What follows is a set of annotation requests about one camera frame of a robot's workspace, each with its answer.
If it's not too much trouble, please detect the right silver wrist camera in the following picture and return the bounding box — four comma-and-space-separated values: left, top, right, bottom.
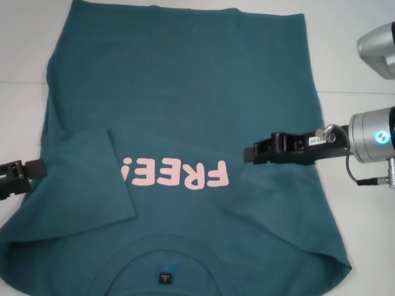
353, 18, 395, 88

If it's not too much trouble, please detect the teal t-shirt with pink print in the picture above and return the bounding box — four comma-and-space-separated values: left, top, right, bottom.
0, 0, 374, 296

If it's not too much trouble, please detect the right arm cable with connector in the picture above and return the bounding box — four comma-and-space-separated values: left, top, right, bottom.
342, 152, 395, 190

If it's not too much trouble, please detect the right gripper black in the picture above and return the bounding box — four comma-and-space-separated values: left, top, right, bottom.
243, 116, 352, 175

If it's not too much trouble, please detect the right gripper silver cable plug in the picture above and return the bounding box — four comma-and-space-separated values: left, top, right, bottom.
317, 121, 339, 144

